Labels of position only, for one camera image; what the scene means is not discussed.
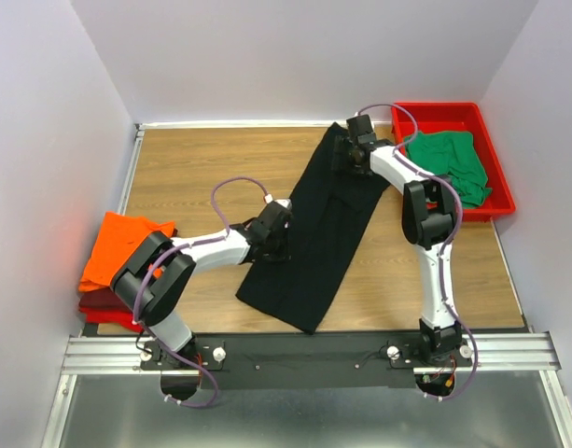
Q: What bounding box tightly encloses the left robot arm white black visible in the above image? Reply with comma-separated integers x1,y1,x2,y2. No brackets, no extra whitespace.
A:
111,199,292,369

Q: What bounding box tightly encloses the green t shirt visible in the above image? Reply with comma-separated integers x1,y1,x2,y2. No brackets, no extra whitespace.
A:
404,131,492,209

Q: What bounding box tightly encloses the red folded t shirt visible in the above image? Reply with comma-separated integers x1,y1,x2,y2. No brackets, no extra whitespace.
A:
79,307,142,332

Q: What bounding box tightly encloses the red plastic bin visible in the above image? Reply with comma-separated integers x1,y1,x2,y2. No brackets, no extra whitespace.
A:
392,102,515,221

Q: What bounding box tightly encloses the orange folded t shirt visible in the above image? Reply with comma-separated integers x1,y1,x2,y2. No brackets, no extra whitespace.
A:
78,212,176,292

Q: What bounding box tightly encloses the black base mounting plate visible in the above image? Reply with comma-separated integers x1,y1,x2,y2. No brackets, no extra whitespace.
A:
141,330,471,390

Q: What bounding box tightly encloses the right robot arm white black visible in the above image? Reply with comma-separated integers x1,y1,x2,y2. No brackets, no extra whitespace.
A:
332,115,463,366

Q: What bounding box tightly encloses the black t shirt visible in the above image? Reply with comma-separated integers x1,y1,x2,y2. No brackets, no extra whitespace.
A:
236,123,389,334

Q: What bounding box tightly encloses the aluminium frame rail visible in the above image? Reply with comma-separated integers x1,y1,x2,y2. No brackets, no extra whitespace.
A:
62,333,561,375

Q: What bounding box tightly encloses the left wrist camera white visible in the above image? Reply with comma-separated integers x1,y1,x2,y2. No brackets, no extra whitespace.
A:
263,193,292,211

